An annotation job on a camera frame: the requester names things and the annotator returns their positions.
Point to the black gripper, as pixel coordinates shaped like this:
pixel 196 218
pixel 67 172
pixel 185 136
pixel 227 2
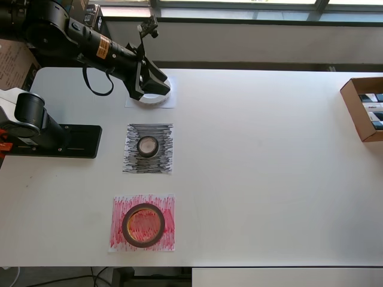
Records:
pixel 137 74

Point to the white tape roll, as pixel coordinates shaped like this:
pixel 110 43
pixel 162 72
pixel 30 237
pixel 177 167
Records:
pixel 155 102

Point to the black tape roll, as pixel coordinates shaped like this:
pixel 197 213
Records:
pixel 148 155

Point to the red tape roll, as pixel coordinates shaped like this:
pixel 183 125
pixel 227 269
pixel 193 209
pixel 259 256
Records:
pixel 143 244

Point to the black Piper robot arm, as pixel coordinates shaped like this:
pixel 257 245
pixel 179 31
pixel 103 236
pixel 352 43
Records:
pixel 54 33

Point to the plain white paper sheet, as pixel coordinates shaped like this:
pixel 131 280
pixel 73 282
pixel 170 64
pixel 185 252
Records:
pixel 173 104

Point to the black scribbled paper sheet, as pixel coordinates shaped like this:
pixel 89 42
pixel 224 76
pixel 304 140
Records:
pixel 161 164

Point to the black box with white print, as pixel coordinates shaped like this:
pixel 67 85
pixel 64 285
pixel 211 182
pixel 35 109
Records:
pixel 92 15

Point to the red scribbled paper sheet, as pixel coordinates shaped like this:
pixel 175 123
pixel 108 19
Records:
pixel 116 215

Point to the cardboard box with blue print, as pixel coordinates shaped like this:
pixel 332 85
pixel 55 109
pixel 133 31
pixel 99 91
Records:
pixel 15 68

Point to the orange clamp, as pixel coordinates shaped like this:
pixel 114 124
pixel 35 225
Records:
pixel 6 147

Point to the open cardboard box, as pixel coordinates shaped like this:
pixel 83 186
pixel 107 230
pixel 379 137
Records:
pixel 351 98

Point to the black table leg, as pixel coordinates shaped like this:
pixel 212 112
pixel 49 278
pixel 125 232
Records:
pixel 124 278

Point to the small black white box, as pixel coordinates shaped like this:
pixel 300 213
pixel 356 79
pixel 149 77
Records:
pixel 366 98
pixel 372 107
pixel 377 125
pixel 375 117

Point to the gripper mounted camera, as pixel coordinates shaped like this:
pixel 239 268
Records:
pixel 149 25

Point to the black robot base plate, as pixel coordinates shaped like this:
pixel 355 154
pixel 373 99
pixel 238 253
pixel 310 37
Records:
pixel 80 143

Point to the dark window frame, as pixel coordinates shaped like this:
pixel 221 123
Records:
pixel 239 21

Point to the grey wall fitting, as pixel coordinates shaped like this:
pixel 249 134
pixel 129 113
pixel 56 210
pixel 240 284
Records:
pixel 331 68

